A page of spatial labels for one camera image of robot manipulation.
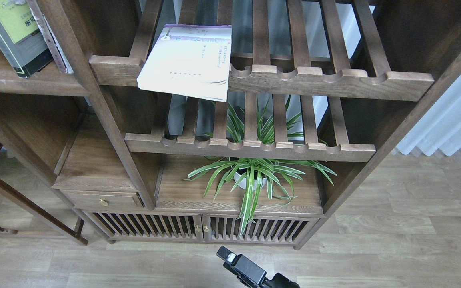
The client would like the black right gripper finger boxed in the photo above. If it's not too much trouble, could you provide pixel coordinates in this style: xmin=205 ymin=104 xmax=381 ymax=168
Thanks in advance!
xmin=216 ymin=246 xmax=239 ymax=266

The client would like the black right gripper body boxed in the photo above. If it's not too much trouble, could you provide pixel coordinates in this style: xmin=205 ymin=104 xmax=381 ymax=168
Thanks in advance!
xmin=224 ymin=255 xmax=300 ymax=288

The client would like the black green cover book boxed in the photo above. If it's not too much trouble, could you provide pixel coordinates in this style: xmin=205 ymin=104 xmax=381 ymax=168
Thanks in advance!
xmin=0 ymin=0 xmax=53 ymax=78

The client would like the right slatted cabinet door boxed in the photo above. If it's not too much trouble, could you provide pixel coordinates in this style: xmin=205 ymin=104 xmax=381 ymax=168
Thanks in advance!
xmin=201 ymin=214 xmax=319 ymax=246

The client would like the slatted cabinet door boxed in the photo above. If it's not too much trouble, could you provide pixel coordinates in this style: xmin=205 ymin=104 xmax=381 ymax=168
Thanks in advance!
xmin=84 ymin=210 xmax=205 ymax=243
xmin=201 ymin=214 xmax=319 ymax=246

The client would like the white plant pot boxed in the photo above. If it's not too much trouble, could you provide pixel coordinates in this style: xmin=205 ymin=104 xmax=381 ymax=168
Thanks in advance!
xmin=234 ymin=168 xmax=268 ymax=190

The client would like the green spider plant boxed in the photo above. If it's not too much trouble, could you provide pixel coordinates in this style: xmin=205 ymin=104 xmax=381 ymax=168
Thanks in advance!
xmin=183 ymin=98 xmax=337 ymax=233

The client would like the left slatted cabinet door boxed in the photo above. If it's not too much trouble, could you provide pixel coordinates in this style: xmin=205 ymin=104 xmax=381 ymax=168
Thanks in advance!
xmin=84 ymin=210 xmax=205 ymax=243

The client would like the dark wooden bookshelf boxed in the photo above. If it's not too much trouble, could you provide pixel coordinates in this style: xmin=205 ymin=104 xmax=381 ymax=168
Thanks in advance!
xmin=0 ymin=0 xmax=461 ymax=249

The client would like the small wooden drawer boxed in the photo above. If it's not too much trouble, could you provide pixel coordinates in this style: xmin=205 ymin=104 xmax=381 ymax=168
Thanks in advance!
xmin=61 ymin=190 xmax=143 ymax=208

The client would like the white purple paperback book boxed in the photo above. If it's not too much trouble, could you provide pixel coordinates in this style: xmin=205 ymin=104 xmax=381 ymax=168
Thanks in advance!
xmin=137 ymin=24 xmax=232 ymax=102

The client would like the dark wooden side furniture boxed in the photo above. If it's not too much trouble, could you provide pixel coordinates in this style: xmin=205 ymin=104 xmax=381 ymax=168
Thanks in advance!
xmin=0 ymin=178 xmax=88 ymax=245

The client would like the thin upright book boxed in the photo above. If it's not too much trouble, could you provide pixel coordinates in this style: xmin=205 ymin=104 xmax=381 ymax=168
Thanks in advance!
xmin=27 ymin=0 xmax=74 ymax=74

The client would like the white curtain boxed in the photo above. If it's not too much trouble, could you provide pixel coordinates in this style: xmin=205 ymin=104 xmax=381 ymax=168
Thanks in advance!
xmin=395 ymin=75 xmax=461 ymax=156

